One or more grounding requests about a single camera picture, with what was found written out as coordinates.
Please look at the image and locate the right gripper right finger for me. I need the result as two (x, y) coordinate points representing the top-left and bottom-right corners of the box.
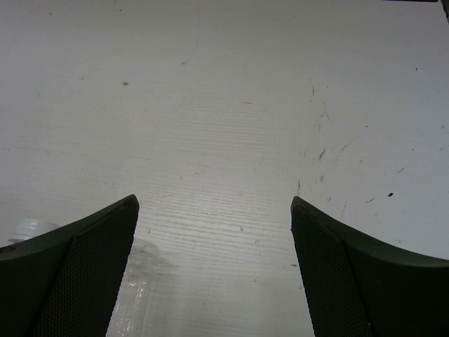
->
(291, 197), (448, 336)

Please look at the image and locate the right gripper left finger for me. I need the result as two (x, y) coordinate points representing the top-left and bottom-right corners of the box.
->
(1, 194), (140, 336)

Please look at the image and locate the blue label plastic bottle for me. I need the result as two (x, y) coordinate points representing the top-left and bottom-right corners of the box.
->
(8, 218), (60, 244)

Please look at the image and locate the clear labelled water bottle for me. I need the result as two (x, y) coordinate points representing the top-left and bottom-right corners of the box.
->
(106, 238), (159, 336)

